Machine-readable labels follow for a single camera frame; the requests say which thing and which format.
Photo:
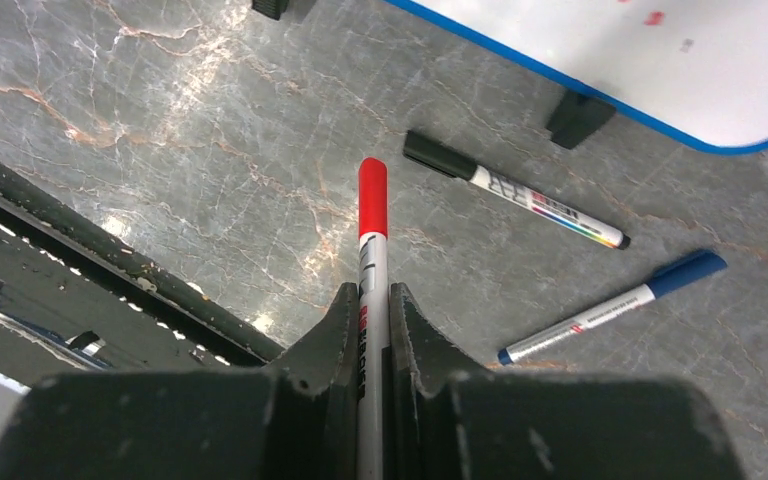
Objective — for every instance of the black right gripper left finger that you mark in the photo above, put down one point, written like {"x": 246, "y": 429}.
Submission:
{"x": 294, "y": 418}

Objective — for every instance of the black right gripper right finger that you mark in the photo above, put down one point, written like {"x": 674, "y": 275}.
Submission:
{"x": 456, "y": 419}

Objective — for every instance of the blue framed whiteboard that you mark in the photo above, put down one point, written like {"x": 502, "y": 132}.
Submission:
{"x": 696, "y": 71}

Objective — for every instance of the black whiteboard foot right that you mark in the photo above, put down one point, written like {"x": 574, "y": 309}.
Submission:
{"x": 576, "y": 117}

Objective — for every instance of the black whiteboard foot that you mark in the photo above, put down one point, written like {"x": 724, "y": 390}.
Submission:
{"x": 576, "y": 117}
{"x": 279, "y": 9}

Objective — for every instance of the black whiteboard foot left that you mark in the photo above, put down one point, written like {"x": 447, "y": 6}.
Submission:
{"x": 279, "y": 9}

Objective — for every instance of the black cap marker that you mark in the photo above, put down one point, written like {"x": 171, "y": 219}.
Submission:
{"x": 453, "y": 164}

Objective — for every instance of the blue cap marker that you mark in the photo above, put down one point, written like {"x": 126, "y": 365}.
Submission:
{"x": 692, "y": 267}

